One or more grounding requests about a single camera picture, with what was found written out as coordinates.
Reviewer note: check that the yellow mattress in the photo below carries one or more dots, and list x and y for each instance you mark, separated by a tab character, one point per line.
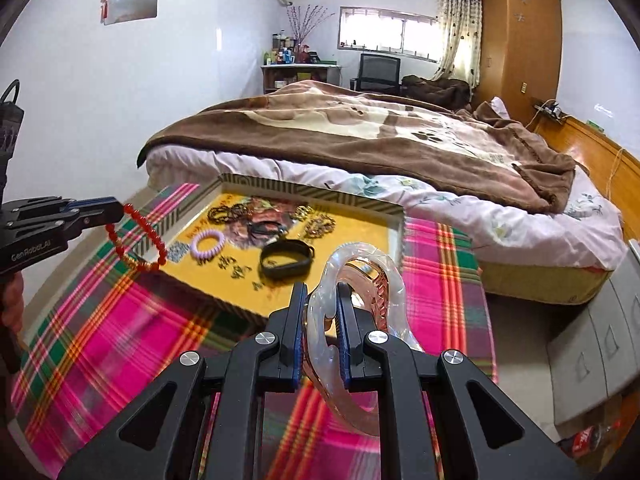
540	282

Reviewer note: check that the brown cloth pile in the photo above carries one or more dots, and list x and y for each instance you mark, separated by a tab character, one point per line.
435	90

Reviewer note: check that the pale floral bed sheet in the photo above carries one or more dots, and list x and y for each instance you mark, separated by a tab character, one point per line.
500	220

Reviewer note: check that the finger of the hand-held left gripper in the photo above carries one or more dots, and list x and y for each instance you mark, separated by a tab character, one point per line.
95	217
95	205

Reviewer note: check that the yellow tray with striped rim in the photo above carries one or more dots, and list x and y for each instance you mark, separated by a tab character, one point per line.
350	220

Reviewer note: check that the group of bottles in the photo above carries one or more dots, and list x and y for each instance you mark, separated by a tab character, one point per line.
285	52

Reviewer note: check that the wooden headboard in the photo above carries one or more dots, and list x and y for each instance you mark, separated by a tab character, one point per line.
590	145

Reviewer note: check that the cola bottle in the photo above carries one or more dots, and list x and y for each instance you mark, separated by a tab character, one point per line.
585	440

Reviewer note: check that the black office chair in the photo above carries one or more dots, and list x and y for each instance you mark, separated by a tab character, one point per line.
380	70

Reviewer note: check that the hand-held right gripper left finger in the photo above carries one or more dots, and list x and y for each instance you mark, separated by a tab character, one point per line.
300	332

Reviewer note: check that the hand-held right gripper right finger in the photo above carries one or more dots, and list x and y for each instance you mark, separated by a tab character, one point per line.
342	332

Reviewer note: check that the rhinestone beaded headband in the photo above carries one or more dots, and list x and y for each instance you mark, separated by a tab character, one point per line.
317	225

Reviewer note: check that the wooden wardrobe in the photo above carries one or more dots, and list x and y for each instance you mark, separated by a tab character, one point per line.
520	45

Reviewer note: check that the person's left hand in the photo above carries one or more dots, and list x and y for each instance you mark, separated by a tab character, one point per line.
12	300

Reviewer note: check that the brown printed blanket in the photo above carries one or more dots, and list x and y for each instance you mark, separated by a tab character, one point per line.
350	150

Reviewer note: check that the white pillow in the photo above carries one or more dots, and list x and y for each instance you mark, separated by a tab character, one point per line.
500	107

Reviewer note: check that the pink green plaid cloth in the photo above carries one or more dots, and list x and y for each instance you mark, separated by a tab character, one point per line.
100	340

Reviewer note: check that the window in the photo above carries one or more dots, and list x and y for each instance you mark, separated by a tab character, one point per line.
385	32

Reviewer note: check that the grey drawer cabinet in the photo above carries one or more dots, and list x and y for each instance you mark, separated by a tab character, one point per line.
600	335

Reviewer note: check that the power strip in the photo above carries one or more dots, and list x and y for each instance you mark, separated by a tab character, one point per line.
550	109

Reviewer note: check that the red hanging ornament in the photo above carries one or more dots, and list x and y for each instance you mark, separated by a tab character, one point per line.
106	2

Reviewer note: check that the clear pink hair claw clip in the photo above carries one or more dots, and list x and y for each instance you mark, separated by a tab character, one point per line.
365	252

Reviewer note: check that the dried flower branches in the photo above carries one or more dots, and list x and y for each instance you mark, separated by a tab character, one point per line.
307	20

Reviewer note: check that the black wristband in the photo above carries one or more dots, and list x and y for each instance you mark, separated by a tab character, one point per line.
285	272

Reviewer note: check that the white desk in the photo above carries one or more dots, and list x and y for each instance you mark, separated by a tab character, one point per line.
310	72

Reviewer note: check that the patterned curtain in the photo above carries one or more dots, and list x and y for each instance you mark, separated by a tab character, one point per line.
460	25

